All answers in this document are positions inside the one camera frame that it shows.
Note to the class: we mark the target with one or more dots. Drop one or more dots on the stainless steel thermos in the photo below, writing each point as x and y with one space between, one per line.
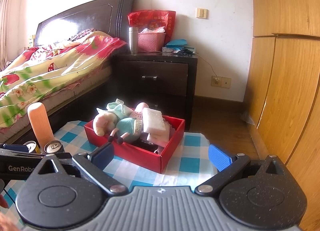
133 40

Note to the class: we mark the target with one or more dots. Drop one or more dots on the wall light switch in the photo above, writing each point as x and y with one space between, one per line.
201 13

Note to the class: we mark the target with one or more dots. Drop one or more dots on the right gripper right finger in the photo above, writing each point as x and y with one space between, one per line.
230 168

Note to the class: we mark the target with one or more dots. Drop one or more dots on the pink knitted cloth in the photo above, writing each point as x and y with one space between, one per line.
163 139

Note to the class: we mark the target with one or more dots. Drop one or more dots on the pink plastic basket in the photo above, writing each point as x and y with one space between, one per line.
150 42

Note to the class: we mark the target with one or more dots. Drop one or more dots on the dark wooden nightstand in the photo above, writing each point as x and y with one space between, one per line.
173 90

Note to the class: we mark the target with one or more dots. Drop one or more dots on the blue items on nightstand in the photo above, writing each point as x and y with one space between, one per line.
179 46

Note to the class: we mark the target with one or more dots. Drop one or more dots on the grey rectangular sponge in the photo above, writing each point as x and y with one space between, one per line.
153 123

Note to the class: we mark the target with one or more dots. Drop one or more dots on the dark Starbucks can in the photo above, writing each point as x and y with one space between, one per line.
54 147

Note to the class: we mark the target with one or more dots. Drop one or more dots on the wooden wardrobe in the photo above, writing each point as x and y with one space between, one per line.
282 93

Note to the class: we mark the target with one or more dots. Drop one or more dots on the beige window curtain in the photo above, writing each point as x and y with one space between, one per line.
4 32

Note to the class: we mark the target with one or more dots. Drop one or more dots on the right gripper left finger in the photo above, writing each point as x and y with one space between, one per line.
79 175

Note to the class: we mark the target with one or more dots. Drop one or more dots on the pink pig plush toy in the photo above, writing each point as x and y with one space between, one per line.
129 122

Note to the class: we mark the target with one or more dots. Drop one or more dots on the red cardboard box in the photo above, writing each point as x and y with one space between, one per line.
137 155

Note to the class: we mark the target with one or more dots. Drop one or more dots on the dark wooden headboard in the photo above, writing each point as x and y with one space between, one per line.
109 16

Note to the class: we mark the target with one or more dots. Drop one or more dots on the wall power socket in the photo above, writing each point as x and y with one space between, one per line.
221 82

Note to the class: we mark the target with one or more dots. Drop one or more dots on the floral bed quilt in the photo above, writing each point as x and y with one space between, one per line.
41 71

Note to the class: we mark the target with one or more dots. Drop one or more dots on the orange ribbed cylinder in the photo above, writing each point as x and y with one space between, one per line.
39 121

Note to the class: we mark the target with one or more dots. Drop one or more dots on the blue drink can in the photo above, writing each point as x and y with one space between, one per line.
32 147

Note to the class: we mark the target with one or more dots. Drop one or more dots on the red plastic bag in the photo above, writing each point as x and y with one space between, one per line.
153 19

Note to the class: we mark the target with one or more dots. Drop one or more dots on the cream plush toy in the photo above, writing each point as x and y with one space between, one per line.
104 122

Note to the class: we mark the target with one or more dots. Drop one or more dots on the clear plastic scrap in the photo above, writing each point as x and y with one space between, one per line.
247 118

